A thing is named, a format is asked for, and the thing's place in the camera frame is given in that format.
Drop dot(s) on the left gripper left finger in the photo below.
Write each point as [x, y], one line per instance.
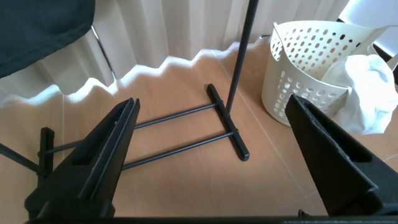
[84, 174]

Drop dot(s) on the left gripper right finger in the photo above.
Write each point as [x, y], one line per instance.
[342, 174]

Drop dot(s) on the white garment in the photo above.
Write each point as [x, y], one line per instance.
[367, 93]

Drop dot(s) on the black shorts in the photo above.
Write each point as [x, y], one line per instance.
[40, 28]

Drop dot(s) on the white laundry basket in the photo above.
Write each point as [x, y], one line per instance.
[295, 74]

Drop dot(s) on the black clothes rack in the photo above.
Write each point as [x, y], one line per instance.
[241, 46]

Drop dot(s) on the beige curtain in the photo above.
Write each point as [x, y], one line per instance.
[171, 25]

